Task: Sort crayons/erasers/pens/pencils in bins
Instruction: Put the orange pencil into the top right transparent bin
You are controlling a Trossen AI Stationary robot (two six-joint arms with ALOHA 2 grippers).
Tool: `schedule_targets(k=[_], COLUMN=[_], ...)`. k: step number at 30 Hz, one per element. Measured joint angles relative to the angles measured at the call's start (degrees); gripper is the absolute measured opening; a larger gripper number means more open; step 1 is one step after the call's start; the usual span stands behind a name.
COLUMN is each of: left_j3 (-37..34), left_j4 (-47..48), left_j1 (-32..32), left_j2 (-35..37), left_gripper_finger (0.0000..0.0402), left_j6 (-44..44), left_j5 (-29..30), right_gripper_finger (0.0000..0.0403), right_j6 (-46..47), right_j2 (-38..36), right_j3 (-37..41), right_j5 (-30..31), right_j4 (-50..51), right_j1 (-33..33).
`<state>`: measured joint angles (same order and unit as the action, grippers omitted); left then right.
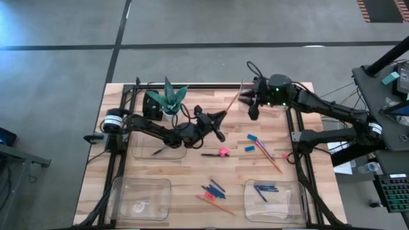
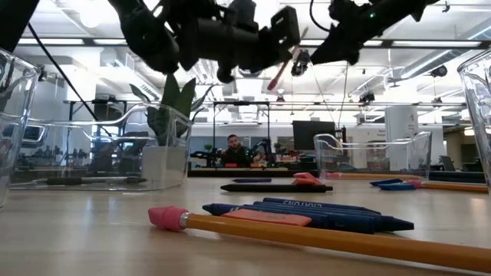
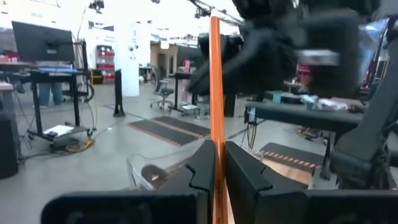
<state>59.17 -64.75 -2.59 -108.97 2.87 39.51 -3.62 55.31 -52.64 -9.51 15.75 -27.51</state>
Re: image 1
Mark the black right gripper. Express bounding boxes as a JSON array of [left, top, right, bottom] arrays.
[[238, 78, 271, 121]]

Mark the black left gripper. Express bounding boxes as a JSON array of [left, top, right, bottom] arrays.
[[194, 105, 228, 144]]

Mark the small clear plastic bin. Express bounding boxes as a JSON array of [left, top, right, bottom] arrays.
[[131, 130, 189, 160], [238, 83, 291, 113]]

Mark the white plant pot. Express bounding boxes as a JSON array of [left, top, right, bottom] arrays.
[[162, 108, 183, 123]]

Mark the green succulent plant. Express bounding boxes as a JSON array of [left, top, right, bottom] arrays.
[[146, 76, 189, 115]]

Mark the large clear plastic bin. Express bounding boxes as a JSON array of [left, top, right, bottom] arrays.
[[107, 176, 173, 222], [243, 178, 309, 225]]

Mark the white paper sheet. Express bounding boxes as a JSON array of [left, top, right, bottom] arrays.
[[327, 137, 357, 176]]

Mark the black crossbar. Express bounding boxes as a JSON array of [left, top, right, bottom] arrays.
[[330, 140, 389, 168]]

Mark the grey side table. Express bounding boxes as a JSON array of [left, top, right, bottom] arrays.
[[351, 62, 409, 153]]

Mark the black clamp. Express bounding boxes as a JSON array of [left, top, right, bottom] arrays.
[[82, 133, 105, 144]]

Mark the clear water bottle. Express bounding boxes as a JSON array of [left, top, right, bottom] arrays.
[[357, 161, 380, 175]]

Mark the teal box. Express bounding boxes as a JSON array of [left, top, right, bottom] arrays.
[[381, 71, 401, 86]]

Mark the black pole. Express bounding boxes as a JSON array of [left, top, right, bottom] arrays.
[[365, 35, 409, 77]]

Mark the black tablet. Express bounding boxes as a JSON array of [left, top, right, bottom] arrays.
[[382, 100, 409, 118]]

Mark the striped floor mat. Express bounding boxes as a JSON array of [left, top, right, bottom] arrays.
[[357, 0, 409, 24]]

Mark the backlit black keyboard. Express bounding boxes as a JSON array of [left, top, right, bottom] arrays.
[[373, 173, 409, 214]]

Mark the dark grey table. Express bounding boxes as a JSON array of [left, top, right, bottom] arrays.
[[0, 142, 52, 230]]

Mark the black device with blue light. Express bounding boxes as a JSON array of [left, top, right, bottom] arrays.
[[0, 126, 18, 147]]

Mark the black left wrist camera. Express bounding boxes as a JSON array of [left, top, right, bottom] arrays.
[[191, 116, 208, 134]]

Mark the black right camera cable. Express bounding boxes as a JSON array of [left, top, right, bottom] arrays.
[[245, 60, 266, 81]]

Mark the black camera cable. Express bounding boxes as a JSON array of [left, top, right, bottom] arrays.
[[171, 102, 205, 150], [245, 60, 266, 81]]

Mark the black left camera cable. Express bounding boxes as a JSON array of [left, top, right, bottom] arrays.
[[171, 102, 205, 150]]

